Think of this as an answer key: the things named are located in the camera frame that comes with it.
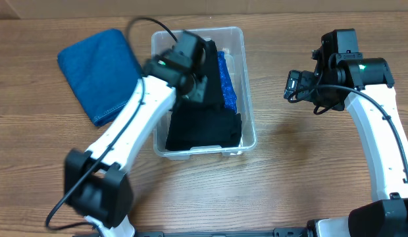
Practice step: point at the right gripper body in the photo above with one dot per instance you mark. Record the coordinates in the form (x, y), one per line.
(304, 80)

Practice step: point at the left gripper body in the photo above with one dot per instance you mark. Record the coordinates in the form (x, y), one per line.
(196, 87)

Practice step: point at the black cloth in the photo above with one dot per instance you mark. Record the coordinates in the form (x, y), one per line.
(203, 127)
(209, 89)

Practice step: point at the blue sparkly cloth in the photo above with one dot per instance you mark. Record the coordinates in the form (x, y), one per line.
(228, 92)

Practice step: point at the blue denim cloth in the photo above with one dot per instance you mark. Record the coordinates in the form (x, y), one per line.
(102, 72)

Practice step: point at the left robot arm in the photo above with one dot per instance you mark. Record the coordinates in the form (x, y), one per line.
(96, 181)

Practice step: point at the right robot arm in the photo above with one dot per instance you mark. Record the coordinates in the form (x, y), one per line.
(343, 80)

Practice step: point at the clear plastic storage bin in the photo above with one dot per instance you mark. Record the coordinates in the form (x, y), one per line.
(230, 41)

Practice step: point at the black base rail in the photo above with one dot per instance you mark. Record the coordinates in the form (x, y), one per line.
(277, 232)

